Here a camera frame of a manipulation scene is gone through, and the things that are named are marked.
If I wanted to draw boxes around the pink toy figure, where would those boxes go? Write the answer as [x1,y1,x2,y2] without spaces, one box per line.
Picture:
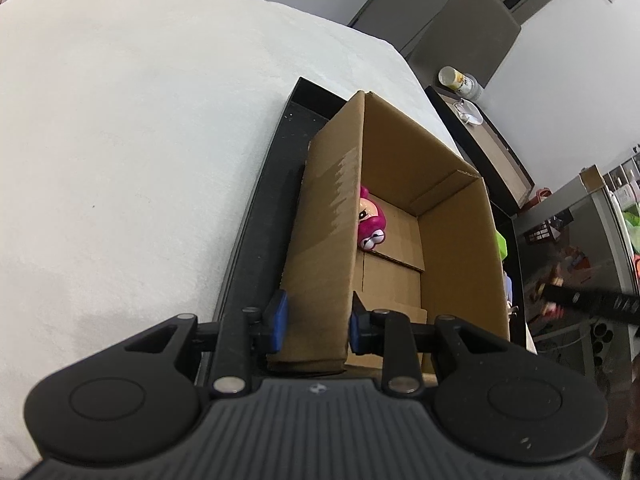
[356,185,388,252]

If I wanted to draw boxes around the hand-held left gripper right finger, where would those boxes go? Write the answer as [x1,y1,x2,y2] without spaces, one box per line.
[349,292,507,394]

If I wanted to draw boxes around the cluttered metal shelf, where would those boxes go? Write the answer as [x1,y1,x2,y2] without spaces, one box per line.
[512,175,640,396]

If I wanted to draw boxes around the grey upright board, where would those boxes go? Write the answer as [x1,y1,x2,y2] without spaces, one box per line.
[400,0,522,102]

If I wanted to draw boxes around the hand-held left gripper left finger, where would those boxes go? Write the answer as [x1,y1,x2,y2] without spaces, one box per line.
[125,291,289,394]

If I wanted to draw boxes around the black shallow box brown inside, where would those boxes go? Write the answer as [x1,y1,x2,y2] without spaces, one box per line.
[425,85,535,216]

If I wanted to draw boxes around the small tan carton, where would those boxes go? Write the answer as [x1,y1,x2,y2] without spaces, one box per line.
[580,164,607,191]

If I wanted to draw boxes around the brown cardboard box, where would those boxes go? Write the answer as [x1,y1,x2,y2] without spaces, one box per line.
[265,90,512,377]

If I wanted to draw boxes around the grey drawer organizer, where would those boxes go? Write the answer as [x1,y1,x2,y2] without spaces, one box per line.
[602,145,640,202]

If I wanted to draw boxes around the white face mask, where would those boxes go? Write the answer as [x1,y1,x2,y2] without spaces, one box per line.
[452,100,484,125]

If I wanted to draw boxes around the black tray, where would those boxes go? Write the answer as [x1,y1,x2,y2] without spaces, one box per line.
[197,76,535,386]

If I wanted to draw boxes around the white paper cup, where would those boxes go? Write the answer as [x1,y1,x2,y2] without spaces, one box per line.
[438,66,468,92]

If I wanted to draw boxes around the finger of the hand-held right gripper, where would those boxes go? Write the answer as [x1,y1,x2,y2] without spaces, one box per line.
[542,282,608,320]

